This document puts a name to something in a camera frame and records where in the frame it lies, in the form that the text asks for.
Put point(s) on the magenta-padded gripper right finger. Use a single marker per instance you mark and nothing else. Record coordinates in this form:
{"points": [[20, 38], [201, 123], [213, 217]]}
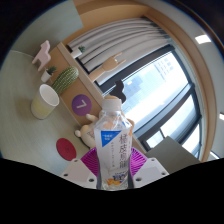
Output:
{"points": [[150, 171]]}

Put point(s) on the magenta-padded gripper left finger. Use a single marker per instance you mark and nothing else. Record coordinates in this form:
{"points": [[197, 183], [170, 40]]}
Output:
{"points": [[78, 173]]}

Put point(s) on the clear plastic water bottle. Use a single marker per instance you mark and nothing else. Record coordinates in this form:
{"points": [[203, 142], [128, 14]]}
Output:
{"points": [[113, 146]]}

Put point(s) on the green desk partition panel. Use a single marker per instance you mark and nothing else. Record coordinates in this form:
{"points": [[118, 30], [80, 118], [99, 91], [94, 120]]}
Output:
{"points": [[50, 23], [170, 155]]}

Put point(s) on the flat round red coaster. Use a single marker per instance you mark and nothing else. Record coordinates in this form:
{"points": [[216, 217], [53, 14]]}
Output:
{"points": [[66, 149]]}

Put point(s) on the beige mouse plush toy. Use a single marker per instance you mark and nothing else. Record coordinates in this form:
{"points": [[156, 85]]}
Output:
{"points": [[87, 135]]}

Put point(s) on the round purple number sign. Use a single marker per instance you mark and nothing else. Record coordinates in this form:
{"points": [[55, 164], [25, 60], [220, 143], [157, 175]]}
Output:
{"points": [[81, 105]]}

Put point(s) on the white and yellow cup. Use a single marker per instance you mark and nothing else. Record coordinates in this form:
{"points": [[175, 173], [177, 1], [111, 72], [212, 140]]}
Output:
{"points": [[45, 101]]}

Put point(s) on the wooden ledge panel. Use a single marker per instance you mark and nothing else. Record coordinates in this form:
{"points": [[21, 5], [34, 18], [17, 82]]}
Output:
{"points": [[80, 88]]}

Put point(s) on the dark-framed window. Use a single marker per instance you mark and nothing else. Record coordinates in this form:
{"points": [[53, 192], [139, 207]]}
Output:
{"points": [[156, 86]]}

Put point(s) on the black horse figure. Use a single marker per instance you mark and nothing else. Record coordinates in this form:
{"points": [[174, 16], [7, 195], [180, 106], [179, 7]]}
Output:
{"points": [[120, 90]]}

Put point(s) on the ceiling light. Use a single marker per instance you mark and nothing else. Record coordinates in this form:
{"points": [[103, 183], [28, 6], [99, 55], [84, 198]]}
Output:
{"points": [[202, 39], [221, 116]]}

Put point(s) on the tall green cactus figure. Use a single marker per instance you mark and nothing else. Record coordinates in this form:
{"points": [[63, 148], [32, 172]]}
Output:
{"points": [[65, 80]]}

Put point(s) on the pink horse figure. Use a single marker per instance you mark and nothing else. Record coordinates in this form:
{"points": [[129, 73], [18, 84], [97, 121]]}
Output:
{"points": [[42, 55]]}

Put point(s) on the grey-white curtain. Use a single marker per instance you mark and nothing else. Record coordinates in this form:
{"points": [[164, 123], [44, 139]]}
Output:
{"points": [[126, 33]]}

